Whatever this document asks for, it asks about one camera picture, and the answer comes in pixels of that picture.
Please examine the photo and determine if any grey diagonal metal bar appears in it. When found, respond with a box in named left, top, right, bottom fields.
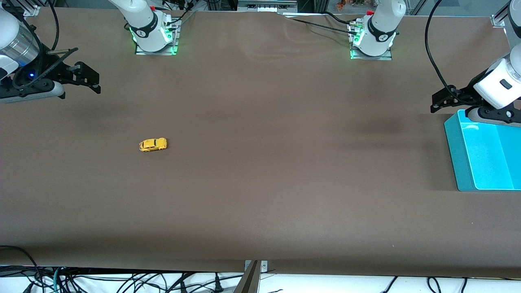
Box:
left=234, top=260, right=262, bottom=293

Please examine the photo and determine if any yellow beetle toy car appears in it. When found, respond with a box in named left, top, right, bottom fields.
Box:
left=139, top=138, right=168, bottom=152

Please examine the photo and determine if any teal plastic bin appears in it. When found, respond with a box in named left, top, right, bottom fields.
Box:
left=444, top=109, right=521, bottom=192

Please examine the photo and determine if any grey background device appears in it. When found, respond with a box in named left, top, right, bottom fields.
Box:
left=237, top=0, right=298, bottom=13

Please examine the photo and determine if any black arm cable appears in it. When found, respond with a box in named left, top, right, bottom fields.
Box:
left=12, top=0, right=79, bottom=88
left=425, top=0, right=464, bottom=98

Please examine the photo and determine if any black looped floor cable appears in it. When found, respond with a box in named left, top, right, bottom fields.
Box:
left=0, top=245, right=43, bottom=293

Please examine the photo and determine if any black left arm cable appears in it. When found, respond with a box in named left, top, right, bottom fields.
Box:
left=425, top=0, right=464, bottom=98

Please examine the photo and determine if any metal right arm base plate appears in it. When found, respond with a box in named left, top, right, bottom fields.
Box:
left=134, top=18, right=180, bottom=56

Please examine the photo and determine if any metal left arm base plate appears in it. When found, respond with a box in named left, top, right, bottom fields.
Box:
left=349, top=20, right=393, bottom=61

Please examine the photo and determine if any black floor cable tangle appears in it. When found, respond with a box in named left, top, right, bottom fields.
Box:
left=0, top=265, right=245, bottom=293

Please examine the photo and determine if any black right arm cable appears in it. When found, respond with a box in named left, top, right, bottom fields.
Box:
left=12, top=0, right=79, bottom=88

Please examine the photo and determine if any black cable at right base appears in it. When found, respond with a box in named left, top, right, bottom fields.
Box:
left=161, top=0, right=197, bottom=26

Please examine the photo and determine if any long black base cable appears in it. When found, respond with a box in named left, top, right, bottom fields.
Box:
left=285, top=16, right=359, bottom=36

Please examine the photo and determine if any short black base cable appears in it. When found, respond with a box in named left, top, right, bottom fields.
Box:
left=324, top=11, right=357, bottom=26

